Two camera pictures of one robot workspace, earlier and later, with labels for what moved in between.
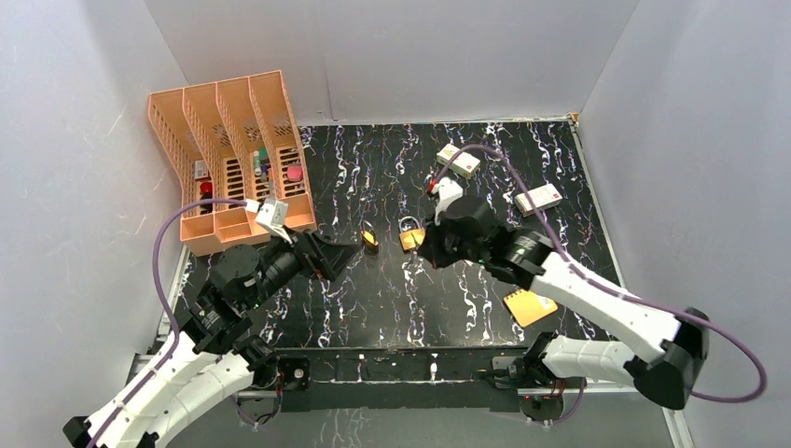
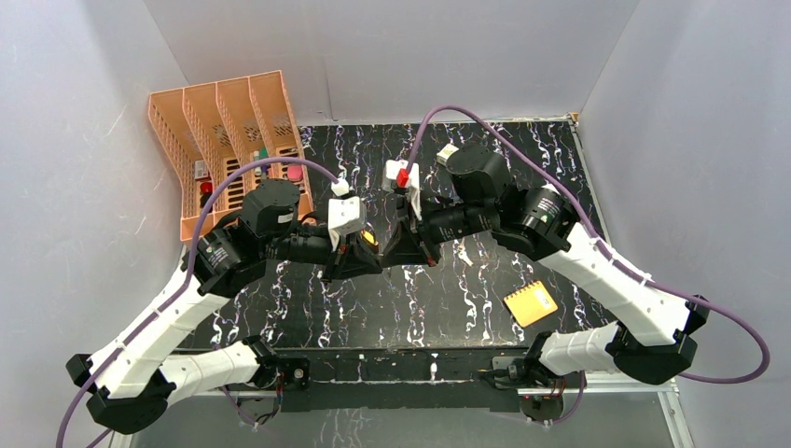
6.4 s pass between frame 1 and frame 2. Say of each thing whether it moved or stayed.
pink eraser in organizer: stayed
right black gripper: moved
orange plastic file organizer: stayed
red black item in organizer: stayed
